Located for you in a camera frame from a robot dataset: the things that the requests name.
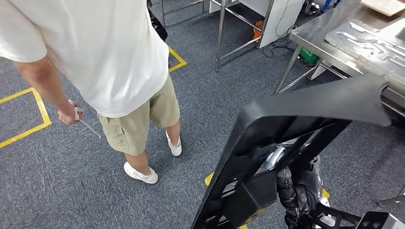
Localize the stainless steel table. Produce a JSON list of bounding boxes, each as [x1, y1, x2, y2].
[[158, 0, 276, 73]]

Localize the white stick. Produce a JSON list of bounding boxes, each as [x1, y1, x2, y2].
[[74, 106, 103, 140]]

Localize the person's hand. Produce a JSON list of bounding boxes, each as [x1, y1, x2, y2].
[[57, 99, 85, 125]]

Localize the stanchion post with round base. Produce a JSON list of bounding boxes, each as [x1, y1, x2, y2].
[[302, 0, 320, 15]]

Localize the black floor cable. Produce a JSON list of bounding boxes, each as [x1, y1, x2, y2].
[[262, 30, 301, 59]]

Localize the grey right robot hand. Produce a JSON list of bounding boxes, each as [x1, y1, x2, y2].
[[257, 139, 323, 220]]

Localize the black plastic car part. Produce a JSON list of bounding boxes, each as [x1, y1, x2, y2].
[[190, 74, 391, 229]]

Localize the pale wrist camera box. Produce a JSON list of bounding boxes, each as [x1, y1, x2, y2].
[[356, 211, 405, 229]]

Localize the thin black cable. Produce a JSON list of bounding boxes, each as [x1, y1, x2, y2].
[[275, 0, 290, 37]]

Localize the person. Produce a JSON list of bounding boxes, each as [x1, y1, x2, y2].
[[0, 0, 182, 185]]

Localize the white cabinet panel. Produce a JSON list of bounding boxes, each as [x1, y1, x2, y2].
[[209, 0, 306, 49]]

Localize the stamped silver metal plate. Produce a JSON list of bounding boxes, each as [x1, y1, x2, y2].
[[325, 18, 405, 86]]

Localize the black object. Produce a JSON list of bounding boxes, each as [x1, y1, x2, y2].
[[147, 0, 168, 42]]

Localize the orange object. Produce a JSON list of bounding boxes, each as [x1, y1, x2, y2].
[[253, 19, 265, 42]]

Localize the green box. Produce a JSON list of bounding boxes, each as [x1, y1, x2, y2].
[[298, 47, 320, 66]]

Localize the blue cart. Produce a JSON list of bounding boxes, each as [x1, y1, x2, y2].
[[321, 0, 342, 13]]

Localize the stainless steel workbench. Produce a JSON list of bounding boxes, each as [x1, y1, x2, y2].
[[274, 0, 405, 117]]

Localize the cardboard box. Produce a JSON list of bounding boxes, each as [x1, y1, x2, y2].
[[361, 0, 405, 17]]

